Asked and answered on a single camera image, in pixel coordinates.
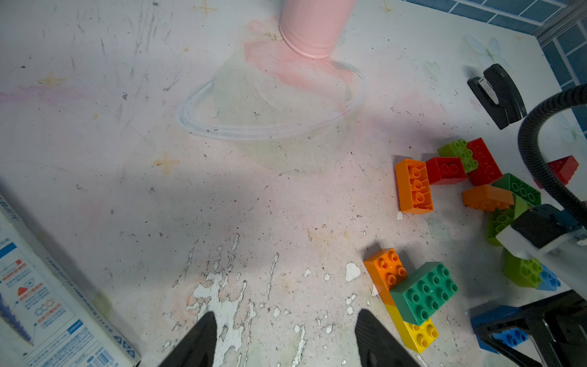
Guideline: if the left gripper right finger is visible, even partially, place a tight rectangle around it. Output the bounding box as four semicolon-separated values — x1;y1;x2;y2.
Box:
355;309;419;367

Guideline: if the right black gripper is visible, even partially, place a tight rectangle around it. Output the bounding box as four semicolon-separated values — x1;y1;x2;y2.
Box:
474;291;586;366

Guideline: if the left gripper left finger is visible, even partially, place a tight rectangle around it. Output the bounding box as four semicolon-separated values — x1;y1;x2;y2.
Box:
159;311;217;367

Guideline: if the yellow lego brick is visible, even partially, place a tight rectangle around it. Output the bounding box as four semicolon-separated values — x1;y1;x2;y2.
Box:
385;305;439;353

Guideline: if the dark green lego brick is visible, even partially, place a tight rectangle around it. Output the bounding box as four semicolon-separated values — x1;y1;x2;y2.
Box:
390;261;459;326

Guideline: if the orange lego brick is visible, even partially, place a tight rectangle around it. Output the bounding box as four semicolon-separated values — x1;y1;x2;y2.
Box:
462;184;515;213
363;249;408;306
395;159;434;215

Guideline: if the red lego brick bottom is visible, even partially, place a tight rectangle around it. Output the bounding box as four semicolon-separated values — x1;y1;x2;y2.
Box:
547;155;579;186

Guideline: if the lime lego brick lower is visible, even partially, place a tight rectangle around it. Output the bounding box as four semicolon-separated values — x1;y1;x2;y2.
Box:
503;250;543;289

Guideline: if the lime lego brick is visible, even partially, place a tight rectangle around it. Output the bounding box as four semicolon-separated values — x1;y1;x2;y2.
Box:
486;197;530;246
503;250;543;289
437;139;478;174

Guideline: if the lime lego brick middle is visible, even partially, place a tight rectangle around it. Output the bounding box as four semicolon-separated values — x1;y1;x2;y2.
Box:
486;197;530;246

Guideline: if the green lego brick right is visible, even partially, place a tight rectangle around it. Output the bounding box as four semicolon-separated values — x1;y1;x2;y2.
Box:
492;173;542;207

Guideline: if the red lego brick top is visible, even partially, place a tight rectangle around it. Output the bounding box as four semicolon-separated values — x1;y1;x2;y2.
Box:
467;138;503;187

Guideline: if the small red lego brick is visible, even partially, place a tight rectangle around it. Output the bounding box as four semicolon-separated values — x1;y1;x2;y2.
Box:
426;157;467;185

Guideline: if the lime lego brick top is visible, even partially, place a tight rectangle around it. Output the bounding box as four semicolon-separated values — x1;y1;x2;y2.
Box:
437;139;478;174

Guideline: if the white blue small box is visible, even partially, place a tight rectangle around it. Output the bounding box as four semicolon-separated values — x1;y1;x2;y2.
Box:
1;199;142;366

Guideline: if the black stapler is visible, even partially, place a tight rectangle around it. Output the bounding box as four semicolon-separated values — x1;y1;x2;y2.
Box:
467;64;527;130

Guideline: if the pink pen cup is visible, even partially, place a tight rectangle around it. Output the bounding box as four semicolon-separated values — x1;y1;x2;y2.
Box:
279;0;357;60

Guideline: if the black corrugated cable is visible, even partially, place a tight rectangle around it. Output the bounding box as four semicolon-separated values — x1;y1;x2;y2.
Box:
517;83;587;228

